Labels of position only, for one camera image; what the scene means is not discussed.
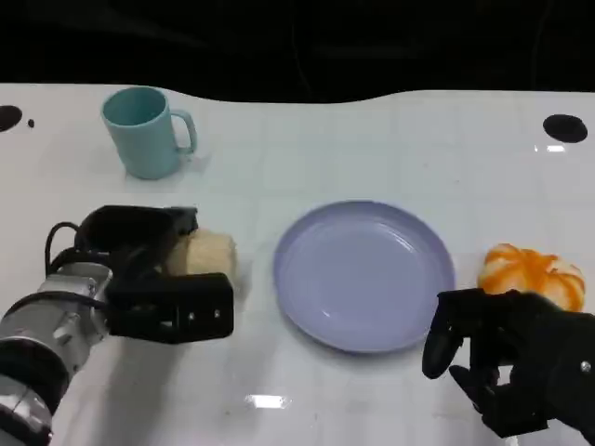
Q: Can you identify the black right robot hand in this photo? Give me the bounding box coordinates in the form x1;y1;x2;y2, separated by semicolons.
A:
421;287;595;439

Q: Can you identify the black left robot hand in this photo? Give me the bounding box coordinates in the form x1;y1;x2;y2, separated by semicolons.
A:
75;204;202;282

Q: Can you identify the orange and white bread roll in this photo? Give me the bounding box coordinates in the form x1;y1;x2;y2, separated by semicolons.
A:
476;242;587;312

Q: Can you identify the pale green mug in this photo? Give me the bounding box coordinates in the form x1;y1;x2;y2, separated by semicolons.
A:
100;85;199;180

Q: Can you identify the lilac plate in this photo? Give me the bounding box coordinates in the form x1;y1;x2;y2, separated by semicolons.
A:
271;200;457;354

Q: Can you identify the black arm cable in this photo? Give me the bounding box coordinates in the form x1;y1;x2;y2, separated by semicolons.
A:
45;221;95;276

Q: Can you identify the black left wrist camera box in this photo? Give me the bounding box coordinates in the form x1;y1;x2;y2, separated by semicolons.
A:
105;272;235;346

